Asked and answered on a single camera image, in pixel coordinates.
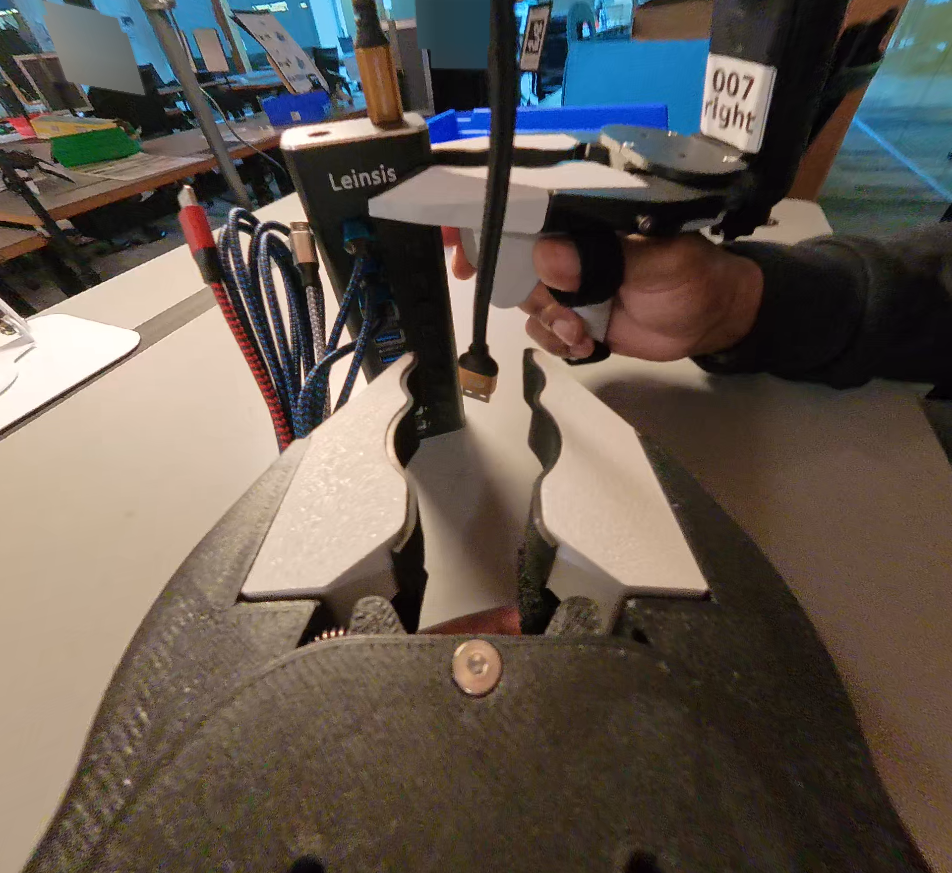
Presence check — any black white marker sign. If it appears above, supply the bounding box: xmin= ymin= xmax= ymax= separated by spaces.
xmin=518 ymin=2 xmax=553 ymax=74

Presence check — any grey monitor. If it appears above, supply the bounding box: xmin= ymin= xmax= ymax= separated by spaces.
xmin=13 ymin=53 xmax=92 ymax=113
xmin=387 ymin=17 xmax=437 ymax=117

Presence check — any person's right hand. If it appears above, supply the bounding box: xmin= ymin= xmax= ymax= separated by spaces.
xmin=519 ymin=232 xmax=767 ymax=366

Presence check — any black cable with orange plug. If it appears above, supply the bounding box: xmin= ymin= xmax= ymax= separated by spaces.
xmin=341 ymin=0 xmax=522 ymax=405

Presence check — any work table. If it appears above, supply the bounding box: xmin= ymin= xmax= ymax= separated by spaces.
xmin=0 ymin=122 xmax=298 ymax=228

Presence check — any black tripod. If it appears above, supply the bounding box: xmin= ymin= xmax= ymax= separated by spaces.
xmin=0 ymin=147 xmax=99 ymax=295

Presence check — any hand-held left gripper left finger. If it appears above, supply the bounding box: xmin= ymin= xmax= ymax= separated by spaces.
xmin=240 ymin=352 xmax=420 ymax=632

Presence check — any blue plastic bin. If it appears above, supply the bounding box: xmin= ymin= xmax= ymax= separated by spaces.
xmin=427 ymin=103 xmax=670 ymax=146

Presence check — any blue partition panel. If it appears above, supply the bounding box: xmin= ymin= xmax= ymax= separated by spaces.
xmin=561 ymin=36 xmax=713 ymax=131

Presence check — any person's right forearm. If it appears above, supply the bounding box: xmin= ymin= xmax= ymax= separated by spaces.
xmin=695 ymin=222 xmax=952 ymax=392

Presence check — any green bag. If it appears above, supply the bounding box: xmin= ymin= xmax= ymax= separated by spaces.
xmin=51 ymin=127 xmax=144 ymax=169

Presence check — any white document stand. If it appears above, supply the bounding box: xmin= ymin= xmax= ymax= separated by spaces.
xmin=0 ymin=293 xmax=142 ymax=435

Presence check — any small blue crate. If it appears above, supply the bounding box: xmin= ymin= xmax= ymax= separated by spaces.
xmin=262 ymin=90 xmax=331 ymax=127

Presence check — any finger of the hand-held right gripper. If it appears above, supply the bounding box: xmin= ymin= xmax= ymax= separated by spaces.
xmin=368 ymin=165 xmax=597 ymax=310
xmin=431 ymin=132 xmax=597 ymax=169

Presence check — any black usb hub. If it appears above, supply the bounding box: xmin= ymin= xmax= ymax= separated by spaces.
xmin=280 ymin=113 xmax=468 ymax=438

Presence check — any red braided usb cable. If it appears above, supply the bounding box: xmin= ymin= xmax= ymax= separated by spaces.
xmin=177 ymin=185 xmax=296 ymax=451

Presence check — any instruction poster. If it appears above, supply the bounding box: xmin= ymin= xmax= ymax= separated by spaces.
xmin=231 ymin=11 xmax=330 ymax=94

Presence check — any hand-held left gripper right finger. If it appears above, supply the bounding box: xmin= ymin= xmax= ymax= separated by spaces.
xmin=521 ymin=348 xmax=709 ymax=633

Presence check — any metal light stand pole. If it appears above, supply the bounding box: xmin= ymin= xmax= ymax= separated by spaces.
xmin=112 ymin=0 xmax=255 ymax=213

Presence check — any cardboard box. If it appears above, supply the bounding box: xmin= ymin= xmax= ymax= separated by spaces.
xmin=632 ymin=0 xmax=720 ymax=42

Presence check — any blue braided usb cable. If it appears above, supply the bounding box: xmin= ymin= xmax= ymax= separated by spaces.
xmin=216 ymin=207 xmax=389 ymax=442

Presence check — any silver braided usb cable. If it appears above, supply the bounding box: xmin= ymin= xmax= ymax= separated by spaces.
xmin=289 ymin=218 xmax=333 ymax=399

